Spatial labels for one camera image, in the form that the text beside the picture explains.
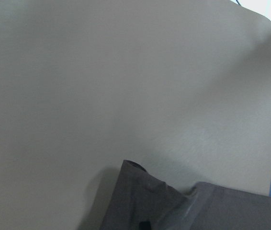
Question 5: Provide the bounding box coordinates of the dark brown t-shirt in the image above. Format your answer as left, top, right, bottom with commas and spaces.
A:
101, 160, 271, 230

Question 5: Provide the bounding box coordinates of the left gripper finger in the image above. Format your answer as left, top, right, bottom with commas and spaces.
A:
139, 220, 150, 230

